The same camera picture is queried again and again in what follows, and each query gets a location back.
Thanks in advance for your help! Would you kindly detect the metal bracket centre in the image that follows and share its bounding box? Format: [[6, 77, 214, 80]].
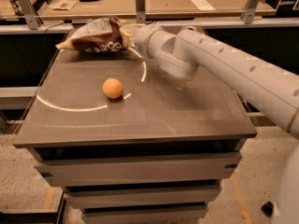
[[135, 0, 146, 23]]

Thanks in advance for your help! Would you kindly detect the orange fruit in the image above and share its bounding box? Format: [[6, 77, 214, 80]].
[[102, 78, 123, 99]]

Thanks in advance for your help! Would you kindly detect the black chair base leg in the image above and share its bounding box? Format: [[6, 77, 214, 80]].
[[261, 202, 274, 217]]

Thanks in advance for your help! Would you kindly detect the metal bracket left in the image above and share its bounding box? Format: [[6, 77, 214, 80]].
[[18, 0, 40, 30]]

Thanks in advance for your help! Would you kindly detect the brown chip bag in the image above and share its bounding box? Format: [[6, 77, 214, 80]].
[[56, 17, 129, 52]]

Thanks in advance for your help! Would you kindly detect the grey drawer cabinet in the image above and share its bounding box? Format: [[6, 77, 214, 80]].
[[15, 50, 256, 224]]

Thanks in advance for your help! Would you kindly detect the paper card on desk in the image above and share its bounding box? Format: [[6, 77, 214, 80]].
[[50, 0, 77, 10]]

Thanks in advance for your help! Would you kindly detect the white paper note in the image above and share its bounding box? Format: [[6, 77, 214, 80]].
[[191, 0, 215, 11]]

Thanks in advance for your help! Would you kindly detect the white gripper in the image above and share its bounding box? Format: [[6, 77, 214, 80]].
[[120, 23, 164, 58]]

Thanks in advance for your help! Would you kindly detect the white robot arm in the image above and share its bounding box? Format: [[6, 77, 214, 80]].
[[120, 23, 299, 139]]

